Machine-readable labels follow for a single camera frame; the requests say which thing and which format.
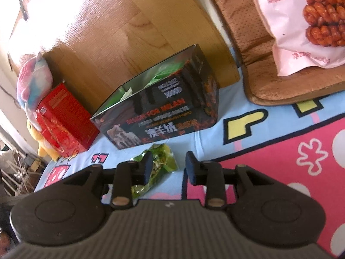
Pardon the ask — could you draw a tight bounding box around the wooden headboard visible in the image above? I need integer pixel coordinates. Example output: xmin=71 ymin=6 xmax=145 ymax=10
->
xmin=8 ymin=0 xmax=241 ymax=114

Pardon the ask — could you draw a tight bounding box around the pink fried twist snack bag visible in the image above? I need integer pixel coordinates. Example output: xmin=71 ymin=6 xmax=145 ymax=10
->
xmin=243 ymin=0 xmax=345 ymax=77

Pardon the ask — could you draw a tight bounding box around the printed blanket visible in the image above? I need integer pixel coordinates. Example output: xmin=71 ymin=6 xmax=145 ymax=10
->
xmin=35 ymin=47 xmax=345 ymax=259

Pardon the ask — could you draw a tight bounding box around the green snack packet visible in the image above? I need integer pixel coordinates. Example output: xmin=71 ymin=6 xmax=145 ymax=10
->
xmin=131 ymin=144 xmax=179 ymax=198

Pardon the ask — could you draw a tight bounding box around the yellow plush toy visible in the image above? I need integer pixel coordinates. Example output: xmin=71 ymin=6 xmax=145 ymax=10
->
xmin=26 ymin=119 xmax=66 ymax=162

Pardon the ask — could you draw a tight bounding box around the pastel plush toy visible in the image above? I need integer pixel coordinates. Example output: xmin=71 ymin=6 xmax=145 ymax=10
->
xmin=16 ymin=52 xmax=54 ymax=119

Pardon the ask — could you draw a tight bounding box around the red gift box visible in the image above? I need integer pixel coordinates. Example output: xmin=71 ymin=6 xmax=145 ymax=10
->
xmin=34 ymin=83 xmax=101 ymax=153

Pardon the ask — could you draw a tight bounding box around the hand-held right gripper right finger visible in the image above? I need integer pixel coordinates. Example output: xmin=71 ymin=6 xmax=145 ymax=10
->
xmin=186 ymin=151 xmax=268 ymax=209

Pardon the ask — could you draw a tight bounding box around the light green wrapper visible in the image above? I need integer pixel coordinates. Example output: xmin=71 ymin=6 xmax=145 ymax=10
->
xmin=147 ymin=61 xmax=186 ymax=87

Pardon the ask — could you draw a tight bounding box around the brown seat cushion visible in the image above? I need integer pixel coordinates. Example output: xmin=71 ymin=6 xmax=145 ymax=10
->
xmin=201 ymin=0 xmax=345 ymax=106

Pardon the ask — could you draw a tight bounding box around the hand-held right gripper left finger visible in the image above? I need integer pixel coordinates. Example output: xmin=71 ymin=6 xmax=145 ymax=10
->
xmin=63 ymin=151 xmax=154 ymax=209

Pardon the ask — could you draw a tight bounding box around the cluttered drying rack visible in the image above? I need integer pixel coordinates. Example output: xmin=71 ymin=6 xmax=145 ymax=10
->
xmin=0 ymin=135 xmax=47 ymax=199

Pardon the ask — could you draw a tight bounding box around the dark printed cardboard box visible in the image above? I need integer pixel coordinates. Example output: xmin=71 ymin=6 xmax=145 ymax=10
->
xmin=90 ymin=44 xmax=219 ymax=150

